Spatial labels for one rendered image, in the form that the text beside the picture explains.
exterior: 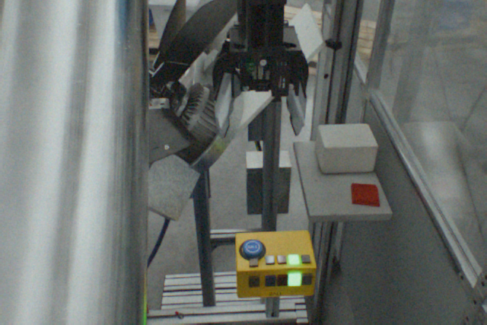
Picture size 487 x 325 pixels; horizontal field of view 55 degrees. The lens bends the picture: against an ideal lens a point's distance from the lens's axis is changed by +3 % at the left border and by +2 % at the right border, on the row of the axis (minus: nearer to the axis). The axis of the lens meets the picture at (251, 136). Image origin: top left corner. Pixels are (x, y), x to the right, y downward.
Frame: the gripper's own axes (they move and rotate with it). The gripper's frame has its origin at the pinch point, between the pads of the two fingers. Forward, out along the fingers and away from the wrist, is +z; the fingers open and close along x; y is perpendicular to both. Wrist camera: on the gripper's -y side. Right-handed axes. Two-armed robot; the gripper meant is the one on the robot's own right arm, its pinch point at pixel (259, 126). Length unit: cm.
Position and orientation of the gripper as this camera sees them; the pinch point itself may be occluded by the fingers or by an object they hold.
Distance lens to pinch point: 58.1
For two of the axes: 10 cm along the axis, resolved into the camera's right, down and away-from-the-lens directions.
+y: 0.5, 5.8, -8.1
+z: 0.0, 8.1, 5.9
